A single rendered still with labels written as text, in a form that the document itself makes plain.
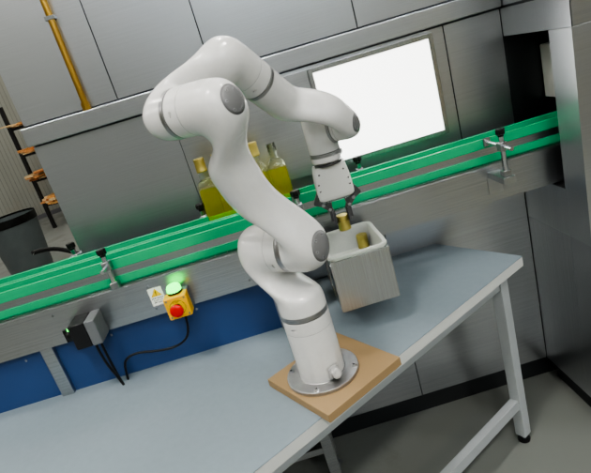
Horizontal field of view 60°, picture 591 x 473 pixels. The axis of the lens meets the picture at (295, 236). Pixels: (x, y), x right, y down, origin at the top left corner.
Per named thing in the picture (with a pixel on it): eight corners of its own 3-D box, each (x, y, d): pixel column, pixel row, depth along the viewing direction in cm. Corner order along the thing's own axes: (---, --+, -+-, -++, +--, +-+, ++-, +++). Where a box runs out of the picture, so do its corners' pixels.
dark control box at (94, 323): (110, 331, 159) (99, 308, 156) (103, 343, 151) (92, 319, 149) (84, 339, 159) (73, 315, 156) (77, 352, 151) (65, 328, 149)
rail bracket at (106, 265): (124, 284, 157) (107, 245, 152) (118, 295, 150) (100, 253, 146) (112, 288, 157) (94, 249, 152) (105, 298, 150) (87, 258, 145)
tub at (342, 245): (374, 244, 164) (369, 219, 161) (395, 269, 143) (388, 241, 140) (323, 260, 164) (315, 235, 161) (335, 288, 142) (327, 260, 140)
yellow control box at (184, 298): (195, 305, 159) (187, 284, 157) (193, 316, 152) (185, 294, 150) (174, 312, 159) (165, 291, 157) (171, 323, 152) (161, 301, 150)
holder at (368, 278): (375, 261, 171) (365, 219, 166) (400, 295, 145) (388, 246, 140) (326, 276, 171) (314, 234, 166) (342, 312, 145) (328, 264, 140)
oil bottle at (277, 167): (299, 214, 173) (281, 154, 166) (301, 219, 168) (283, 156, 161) (283, 219, 173) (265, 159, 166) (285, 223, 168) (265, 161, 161)
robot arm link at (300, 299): (312, 326, 119) (283, 234, 111) (251, 321, 130) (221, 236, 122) (336, 299, 128) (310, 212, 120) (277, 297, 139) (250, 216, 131)
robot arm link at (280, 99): (299, 50, 109) (365, 112, 133) (243, 67, 118) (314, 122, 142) (295, 87, 107) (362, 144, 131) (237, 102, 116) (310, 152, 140)
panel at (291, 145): (447, 131, 182) (429, 33, 171) (449, 132, 179) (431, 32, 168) (204, 205, 181) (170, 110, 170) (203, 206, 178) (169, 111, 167)
